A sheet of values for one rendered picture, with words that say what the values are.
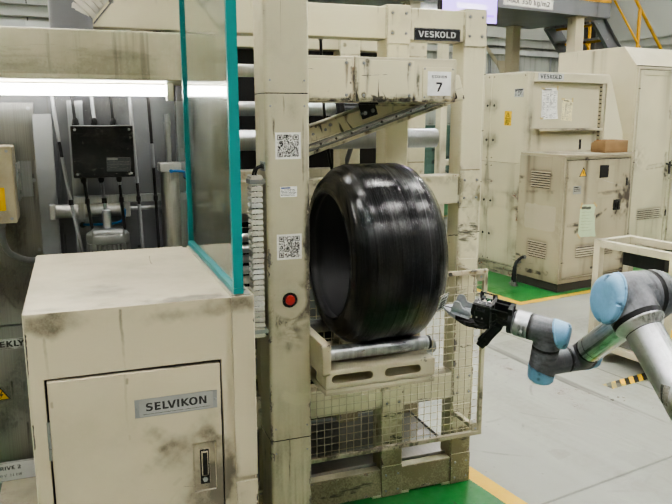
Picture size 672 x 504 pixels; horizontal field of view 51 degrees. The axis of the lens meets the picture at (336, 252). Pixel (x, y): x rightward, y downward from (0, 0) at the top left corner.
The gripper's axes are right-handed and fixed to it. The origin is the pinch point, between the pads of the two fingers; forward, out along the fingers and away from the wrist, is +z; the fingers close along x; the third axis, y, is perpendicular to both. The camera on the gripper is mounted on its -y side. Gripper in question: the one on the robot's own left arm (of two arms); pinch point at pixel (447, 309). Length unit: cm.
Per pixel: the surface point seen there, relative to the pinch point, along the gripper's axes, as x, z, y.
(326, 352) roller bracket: 28.7, 25.4, -4.1
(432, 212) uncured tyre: -5.8, 7.9, 28.2
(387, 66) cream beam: -47, 42, 55
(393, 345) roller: 10.1, 13.1, -10.9
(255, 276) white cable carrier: 27, 49, 15
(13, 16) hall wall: -467, 809, -82
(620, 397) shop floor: -174, -41, -167
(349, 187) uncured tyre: 1.6, 30.6, 35.1
